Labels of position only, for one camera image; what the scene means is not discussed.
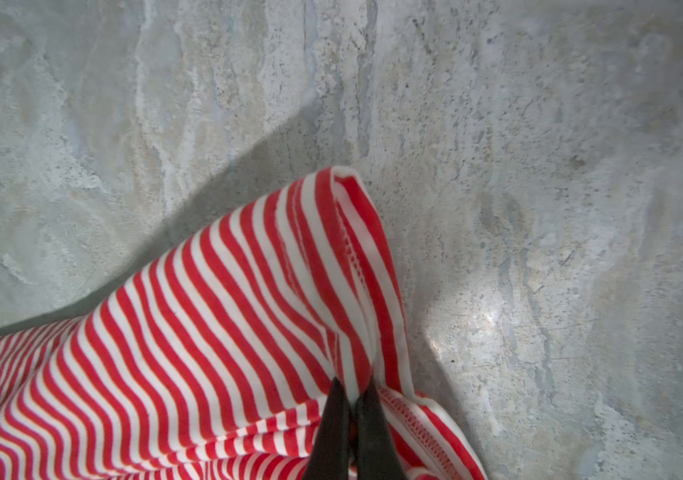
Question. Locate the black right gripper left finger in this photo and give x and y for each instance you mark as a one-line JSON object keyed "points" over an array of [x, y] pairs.
{"points": [[329, 458]]}

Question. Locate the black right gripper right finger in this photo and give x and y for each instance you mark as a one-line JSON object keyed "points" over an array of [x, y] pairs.
{"points": [[375, 451]]}

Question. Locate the red white striped tank top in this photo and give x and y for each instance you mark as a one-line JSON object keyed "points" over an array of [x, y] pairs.
{"points": [[215, 360]]}

